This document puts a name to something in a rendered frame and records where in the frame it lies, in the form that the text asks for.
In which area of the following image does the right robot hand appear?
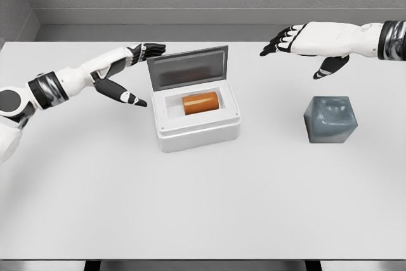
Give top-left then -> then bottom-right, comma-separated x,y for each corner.
259,22 -> 363,81

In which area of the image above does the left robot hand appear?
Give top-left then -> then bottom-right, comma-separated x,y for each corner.
77,43 -> 167,108

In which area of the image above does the grey cube container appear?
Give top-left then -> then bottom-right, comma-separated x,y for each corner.
303,95 -> 359,144

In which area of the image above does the white box with grey lid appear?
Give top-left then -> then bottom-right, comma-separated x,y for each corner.
146,44 -> 244,154

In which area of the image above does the orange cylinder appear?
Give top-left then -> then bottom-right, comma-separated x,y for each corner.
181,91 -> 220,116

